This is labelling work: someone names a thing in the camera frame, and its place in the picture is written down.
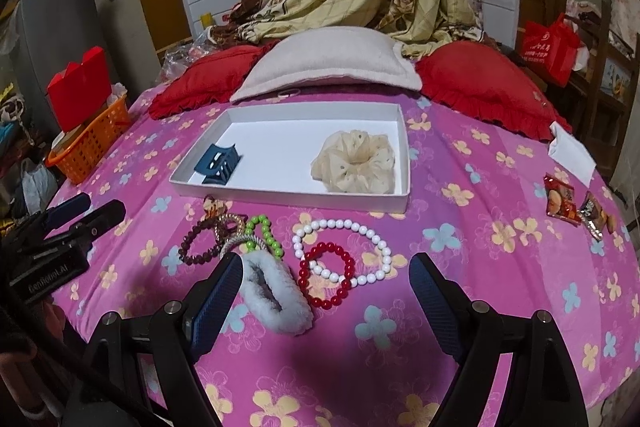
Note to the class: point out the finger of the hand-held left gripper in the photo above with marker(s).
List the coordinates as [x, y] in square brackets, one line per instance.
[67, 209]
[102, 214]

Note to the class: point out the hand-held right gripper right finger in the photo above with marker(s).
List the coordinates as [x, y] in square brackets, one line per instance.
[431, 299]

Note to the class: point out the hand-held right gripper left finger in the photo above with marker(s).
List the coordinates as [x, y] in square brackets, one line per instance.
[220, 294]

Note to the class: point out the white fluffy scrunchie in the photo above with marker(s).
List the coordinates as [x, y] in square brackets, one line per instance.
[290, 317]

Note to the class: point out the brown tortoiseshell hair accessory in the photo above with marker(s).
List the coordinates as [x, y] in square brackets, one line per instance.
[216, 208]

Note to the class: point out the white shallow tray box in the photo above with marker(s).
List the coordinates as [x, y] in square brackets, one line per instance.
[280, 167]

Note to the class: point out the white plastic bag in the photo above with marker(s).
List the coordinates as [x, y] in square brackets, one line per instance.
[37, 184]

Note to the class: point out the orange plastic basket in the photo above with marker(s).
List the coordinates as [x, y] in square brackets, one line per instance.
[92, 147]

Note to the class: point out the pink floral bedsheet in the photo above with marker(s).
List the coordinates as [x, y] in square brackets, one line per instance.
[350, 367]

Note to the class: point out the red cardboard box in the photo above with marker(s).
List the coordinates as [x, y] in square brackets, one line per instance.
[80, 92]

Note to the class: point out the blue hair claw clip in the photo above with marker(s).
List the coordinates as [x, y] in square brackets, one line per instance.
[217, 164]

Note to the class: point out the beige sheer scrunchie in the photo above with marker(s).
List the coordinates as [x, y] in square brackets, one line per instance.
[332, 169]

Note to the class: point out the red ruffled pillow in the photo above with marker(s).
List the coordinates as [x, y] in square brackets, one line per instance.
[480, 82]
[205, 82]

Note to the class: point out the grey refrigerator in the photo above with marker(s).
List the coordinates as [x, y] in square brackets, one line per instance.
[55, 37]

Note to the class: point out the clear plastic bags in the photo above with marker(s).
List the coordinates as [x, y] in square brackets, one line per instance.
[182, 57]

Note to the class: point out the brown snack packet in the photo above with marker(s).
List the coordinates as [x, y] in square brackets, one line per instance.
[597, 217]

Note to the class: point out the white folded paper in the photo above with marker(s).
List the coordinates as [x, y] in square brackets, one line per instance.
[572, 157]

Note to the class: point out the beige pillow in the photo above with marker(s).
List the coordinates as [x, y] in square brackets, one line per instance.
[330, 62]

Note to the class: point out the red shopping bag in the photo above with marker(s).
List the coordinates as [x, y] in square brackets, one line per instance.
[550, 49]

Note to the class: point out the wooden shelf rack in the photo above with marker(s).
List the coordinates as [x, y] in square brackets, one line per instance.
[607, 67]

